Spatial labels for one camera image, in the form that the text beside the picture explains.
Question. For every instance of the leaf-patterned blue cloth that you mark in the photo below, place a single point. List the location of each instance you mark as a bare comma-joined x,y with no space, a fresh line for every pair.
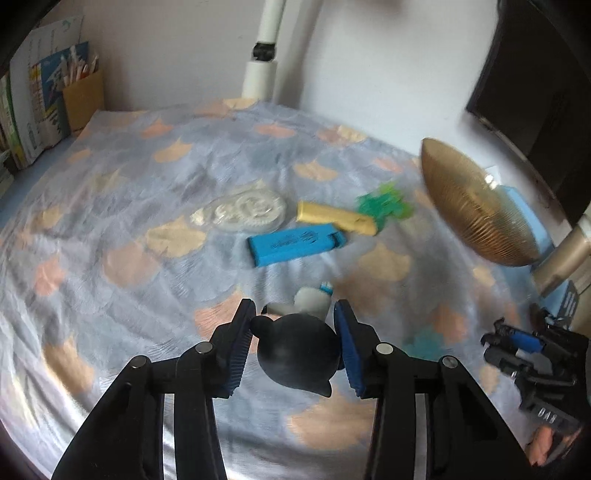
138,277

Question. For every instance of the small white tube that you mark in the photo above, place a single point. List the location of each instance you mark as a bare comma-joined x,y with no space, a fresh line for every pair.
311,302

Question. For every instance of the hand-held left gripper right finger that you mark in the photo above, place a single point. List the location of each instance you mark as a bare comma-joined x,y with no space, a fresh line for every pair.
351,350

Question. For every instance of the row of upright books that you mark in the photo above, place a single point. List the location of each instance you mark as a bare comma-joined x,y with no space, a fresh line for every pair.
41,115

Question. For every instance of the blue rectangular box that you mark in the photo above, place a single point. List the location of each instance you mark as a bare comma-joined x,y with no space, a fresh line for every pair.
291,242

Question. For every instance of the person's right hand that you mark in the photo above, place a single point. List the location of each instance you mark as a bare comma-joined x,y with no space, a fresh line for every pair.
541,445

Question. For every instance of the green plastic toy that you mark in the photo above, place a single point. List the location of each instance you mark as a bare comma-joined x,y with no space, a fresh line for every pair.
383,205

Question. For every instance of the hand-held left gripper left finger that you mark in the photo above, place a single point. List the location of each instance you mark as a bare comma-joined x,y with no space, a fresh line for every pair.
240,350

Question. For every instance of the gold thermos bottle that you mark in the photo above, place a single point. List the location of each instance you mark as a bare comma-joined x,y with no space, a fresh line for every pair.
563,258

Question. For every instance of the white desk lamp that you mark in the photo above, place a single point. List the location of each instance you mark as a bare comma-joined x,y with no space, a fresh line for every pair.
261,74

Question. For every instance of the black rubber air blower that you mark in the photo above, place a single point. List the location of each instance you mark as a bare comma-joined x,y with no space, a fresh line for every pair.
295,355

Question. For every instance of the bunch of pencils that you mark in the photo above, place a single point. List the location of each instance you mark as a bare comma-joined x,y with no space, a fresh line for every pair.
78,64

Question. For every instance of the clear plastic gear disc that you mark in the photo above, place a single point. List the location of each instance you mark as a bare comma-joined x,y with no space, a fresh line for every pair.
249,207

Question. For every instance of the teal plastic toy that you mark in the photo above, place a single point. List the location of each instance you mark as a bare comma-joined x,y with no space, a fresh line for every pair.
425,346

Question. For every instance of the black flat screen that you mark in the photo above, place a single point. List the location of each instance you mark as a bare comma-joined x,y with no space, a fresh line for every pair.
545,92

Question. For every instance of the yellow bar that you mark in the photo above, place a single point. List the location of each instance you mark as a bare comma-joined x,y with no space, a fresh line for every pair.
332,217

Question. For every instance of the tan pen holder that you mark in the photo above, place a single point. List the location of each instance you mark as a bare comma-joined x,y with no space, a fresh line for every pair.
83,101

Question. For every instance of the amber ribbed glass bowl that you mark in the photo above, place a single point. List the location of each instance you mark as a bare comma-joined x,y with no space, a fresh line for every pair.
480,217

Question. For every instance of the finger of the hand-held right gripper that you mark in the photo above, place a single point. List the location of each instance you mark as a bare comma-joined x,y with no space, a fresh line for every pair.
521,367
524,342

